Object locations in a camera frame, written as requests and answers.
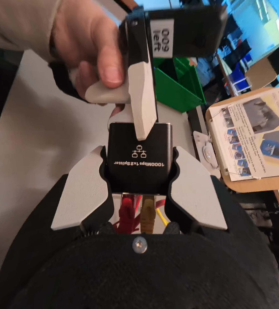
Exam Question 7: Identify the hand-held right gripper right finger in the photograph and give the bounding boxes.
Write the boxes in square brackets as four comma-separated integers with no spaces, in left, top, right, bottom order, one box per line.
[166,146,228,234]

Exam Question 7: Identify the wooden clipboard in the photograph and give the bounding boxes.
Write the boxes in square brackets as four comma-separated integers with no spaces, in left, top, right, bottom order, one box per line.
[205,85,279,193]

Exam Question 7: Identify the red ethernet cable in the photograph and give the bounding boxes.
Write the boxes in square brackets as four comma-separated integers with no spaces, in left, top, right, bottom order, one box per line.
[118,193,142,234]

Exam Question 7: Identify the printed instruction sheet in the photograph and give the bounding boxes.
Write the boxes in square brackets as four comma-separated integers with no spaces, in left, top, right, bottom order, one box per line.
[210,87,279,181]

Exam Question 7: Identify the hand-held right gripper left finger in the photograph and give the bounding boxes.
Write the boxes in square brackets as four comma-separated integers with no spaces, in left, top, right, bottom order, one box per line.
[51,146,115,231]

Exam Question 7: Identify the black ethernet splitter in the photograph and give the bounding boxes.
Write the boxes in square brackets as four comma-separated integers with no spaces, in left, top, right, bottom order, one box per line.
[106,122,173,195]

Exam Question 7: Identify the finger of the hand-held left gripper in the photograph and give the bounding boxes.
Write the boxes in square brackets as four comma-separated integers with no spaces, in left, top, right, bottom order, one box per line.
[128,61,158,140]

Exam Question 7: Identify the person's left forearm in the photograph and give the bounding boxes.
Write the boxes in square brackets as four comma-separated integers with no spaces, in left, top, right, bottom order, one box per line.
[0,0,65,63]

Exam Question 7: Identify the green plastic bin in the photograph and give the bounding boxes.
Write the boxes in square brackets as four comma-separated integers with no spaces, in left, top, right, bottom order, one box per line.
[152,57,207,114]

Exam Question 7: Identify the person's left hand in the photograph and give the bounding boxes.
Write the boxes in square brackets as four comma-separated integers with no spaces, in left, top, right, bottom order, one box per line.
[53,5,126,99]

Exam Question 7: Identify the blue plastic bin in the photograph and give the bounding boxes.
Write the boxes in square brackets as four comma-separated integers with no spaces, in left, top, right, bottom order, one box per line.
[229,63,252,94]

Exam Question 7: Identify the yellow ethernet cable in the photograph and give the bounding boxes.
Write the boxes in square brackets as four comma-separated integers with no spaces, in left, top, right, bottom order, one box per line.
[140,195,169,234]

